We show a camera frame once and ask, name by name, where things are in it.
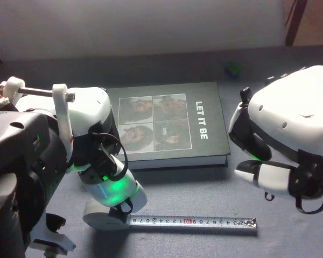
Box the white backdrop board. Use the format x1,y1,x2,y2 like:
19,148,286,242
0,0,286,64

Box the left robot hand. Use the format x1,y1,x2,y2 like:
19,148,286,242
16,86,149,217

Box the small green toy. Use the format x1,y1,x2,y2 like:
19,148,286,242
223,61,242,80

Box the black Let It Be book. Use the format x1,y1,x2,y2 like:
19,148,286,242
106,81,231,170

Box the white tape measure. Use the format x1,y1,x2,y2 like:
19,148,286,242
82,198,258,232

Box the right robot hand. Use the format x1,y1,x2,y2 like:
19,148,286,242
228,65,323,215

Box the grey table cloth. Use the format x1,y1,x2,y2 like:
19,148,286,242
0,44,323,258

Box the dark red wooden chair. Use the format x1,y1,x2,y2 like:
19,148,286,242
284,0,309,47

